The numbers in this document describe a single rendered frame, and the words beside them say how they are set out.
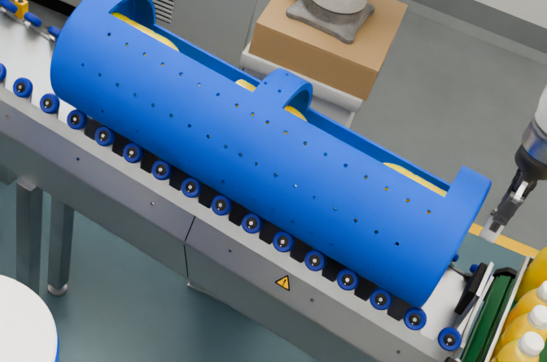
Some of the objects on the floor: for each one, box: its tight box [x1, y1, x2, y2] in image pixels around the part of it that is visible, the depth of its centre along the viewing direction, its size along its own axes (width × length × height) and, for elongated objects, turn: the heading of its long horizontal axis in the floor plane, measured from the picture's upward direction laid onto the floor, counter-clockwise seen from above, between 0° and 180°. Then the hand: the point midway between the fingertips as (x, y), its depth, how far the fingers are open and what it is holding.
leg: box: [47, 195, 74, 296], centre depth 230 cm, size 6×6×63 cm
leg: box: [16, 177, 43, 296], centre depth 221 cm, size 6×6×63 cm
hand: (494, 226), depth 147 cm, fingers closed
